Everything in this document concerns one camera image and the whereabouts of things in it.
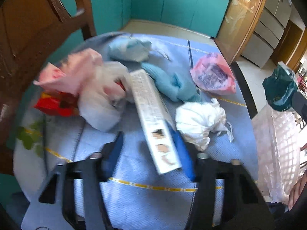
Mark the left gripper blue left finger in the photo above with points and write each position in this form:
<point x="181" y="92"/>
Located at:
<point x="110" y="155"/>

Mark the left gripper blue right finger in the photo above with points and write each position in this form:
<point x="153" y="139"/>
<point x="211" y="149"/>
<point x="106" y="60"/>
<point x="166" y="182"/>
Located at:
<point x="183" y="154"/>

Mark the dark green plastic bag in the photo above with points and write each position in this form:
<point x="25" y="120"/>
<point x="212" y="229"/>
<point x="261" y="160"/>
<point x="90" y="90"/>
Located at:
<point x="280" y="87"/>

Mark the white tissue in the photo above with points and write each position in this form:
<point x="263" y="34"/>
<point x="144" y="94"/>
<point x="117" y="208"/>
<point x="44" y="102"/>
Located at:
<point x="197" y="120"/>

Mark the white translucent plastic bag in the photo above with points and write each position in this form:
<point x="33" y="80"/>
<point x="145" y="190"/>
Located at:
<point x="103" y="99"/>

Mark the white toothpaste box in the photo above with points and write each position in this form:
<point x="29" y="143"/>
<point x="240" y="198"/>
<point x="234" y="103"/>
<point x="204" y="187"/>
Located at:
<point x="156" y="122"/>

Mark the red snack wrapper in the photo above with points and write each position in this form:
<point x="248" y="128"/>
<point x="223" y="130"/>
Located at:
<point x="57" y="104"/>

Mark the green leafy vegetable sprig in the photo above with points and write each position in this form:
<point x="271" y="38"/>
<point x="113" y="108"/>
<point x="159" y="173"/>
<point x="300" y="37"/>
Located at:
<point x="34" y="137"/>

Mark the pink printed plastic bag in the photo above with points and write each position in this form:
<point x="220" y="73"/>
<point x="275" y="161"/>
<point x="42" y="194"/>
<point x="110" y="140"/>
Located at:
<point x="213" y="74"/>

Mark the person's right hand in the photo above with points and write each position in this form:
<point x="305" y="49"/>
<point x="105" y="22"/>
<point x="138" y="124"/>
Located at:
<point x="296" y="191"/>

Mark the blue tablecloth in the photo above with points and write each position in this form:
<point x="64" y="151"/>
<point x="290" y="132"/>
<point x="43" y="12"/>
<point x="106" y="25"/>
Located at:
<point x="138" y="197"/>

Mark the grey refrigerator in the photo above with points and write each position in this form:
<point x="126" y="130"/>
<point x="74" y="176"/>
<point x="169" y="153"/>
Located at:
<point x="268" y="31"/>

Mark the light blue twisted cloth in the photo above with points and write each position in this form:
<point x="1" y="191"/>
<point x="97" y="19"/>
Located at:
<point x="175" y="86"/>

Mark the light blue crumpled mask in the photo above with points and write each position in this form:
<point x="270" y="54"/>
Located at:
<point x="133" y="50"/>

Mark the wooden framed glass door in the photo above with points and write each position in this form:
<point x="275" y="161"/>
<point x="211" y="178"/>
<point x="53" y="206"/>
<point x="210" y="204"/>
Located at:
<point x="237" y="27"/>

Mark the brown wooden chair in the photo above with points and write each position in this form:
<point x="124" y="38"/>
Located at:
<point x="31" y="30"/>

